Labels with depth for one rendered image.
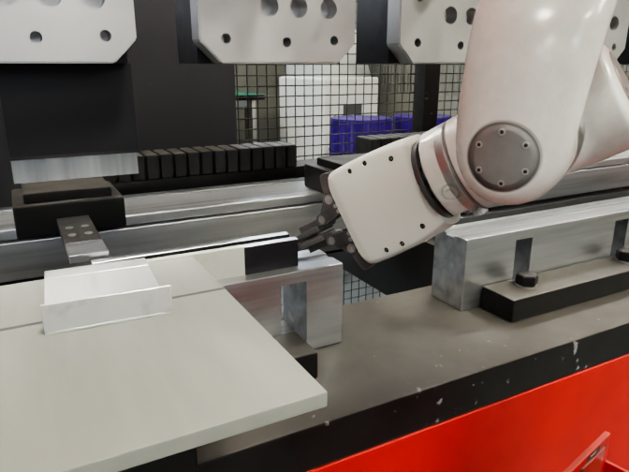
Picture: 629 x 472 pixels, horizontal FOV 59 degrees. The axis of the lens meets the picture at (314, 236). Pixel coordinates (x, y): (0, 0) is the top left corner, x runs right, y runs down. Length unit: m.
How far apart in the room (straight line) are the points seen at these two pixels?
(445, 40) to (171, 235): 0.43
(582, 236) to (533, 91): 0.52
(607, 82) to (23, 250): 0.64
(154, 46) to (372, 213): 0.62
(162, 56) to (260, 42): 0.55
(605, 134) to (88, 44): 0.38
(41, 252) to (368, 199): 0.43
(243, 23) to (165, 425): 0.33
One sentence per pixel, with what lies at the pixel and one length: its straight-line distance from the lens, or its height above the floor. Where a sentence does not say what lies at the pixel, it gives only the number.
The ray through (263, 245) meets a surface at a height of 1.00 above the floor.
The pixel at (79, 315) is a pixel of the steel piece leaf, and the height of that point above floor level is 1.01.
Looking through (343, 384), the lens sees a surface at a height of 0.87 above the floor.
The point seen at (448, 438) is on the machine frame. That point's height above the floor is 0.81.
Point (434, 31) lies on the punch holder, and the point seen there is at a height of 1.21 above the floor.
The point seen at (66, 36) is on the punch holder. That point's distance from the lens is 0.47.
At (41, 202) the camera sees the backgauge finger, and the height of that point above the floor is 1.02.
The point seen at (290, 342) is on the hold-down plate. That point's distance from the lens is 0.58.
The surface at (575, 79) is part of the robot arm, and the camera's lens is 0.38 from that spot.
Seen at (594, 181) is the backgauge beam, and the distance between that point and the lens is 1.31.
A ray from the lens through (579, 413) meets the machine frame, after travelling 0.78.
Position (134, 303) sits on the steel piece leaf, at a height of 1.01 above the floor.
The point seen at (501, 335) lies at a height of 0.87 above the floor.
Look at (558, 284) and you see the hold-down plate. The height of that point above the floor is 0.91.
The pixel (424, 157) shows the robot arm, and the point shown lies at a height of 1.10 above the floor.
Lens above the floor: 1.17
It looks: 17 degrees down
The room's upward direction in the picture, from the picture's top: straight up
